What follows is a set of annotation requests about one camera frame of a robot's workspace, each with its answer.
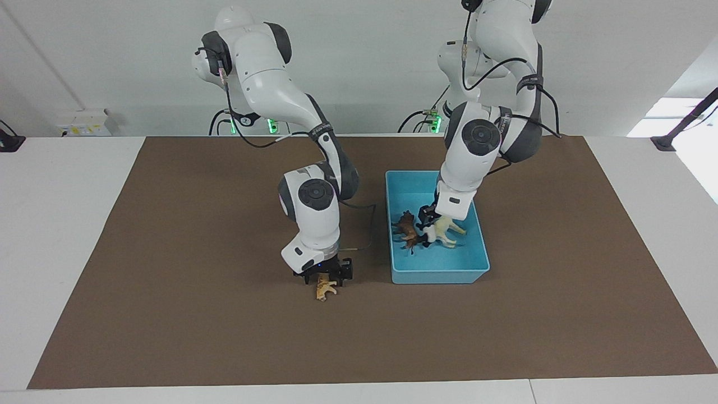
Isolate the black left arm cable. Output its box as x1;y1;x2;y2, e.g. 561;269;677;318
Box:
459;0;563;140

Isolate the white power box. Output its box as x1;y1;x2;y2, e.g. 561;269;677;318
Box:
56;108;108;137

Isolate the brown table mat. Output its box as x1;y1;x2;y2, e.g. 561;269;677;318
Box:
27;135;718;390

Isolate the light blue storage box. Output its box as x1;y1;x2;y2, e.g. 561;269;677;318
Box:
385;170;491;285

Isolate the black table clamp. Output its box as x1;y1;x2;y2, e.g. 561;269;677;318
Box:
0;120;26;153

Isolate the cream horse toy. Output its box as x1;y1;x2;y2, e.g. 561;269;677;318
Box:
429;215;468;248

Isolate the black clamp stand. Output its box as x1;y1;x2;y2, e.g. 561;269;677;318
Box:
651;87;718;152

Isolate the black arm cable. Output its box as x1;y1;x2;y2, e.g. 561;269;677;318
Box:
459;0;563;140
220;47;377;251

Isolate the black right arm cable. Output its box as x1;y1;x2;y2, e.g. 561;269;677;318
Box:
220;47;377;251

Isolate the black base cable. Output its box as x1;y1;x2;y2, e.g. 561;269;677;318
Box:
397;84;450;134
209;108;233;136

